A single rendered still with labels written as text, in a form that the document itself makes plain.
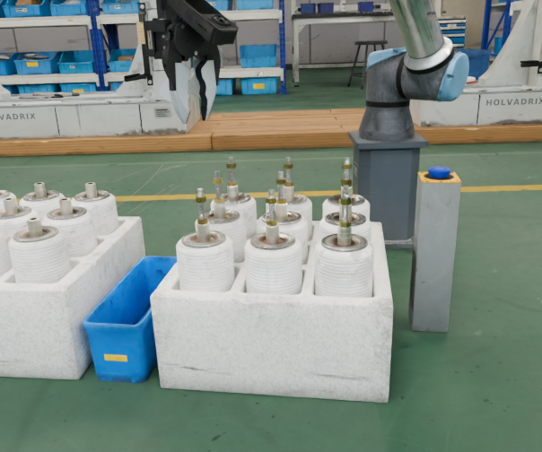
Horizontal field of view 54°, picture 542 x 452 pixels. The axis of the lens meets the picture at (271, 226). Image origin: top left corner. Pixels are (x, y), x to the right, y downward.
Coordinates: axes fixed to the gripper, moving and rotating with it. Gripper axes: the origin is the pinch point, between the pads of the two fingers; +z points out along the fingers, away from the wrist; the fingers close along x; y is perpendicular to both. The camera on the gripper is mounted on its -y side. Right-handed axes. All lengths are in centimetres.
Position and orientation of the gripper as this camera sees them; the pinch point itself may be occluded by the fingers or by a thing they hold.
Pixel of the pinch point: (196, 114)
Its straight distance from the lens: 86.2
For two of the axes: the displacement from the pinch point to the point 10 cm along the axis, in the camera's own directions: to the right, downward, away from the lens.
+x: -7.1, 2.6, -6.5
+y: -7.0, -2.2, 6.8
